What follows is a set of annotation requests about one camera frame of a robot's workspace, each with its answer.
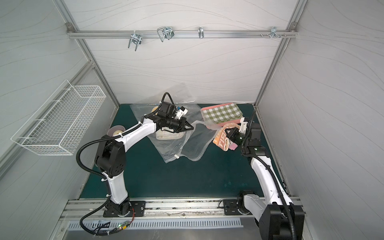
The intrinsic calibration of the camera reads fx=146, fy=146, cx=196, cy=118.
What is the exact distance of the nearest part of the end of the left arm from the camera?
0.68 meters

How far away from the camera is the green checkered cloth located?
113 cm

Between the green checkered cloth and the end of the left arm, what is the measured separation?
0.34 m
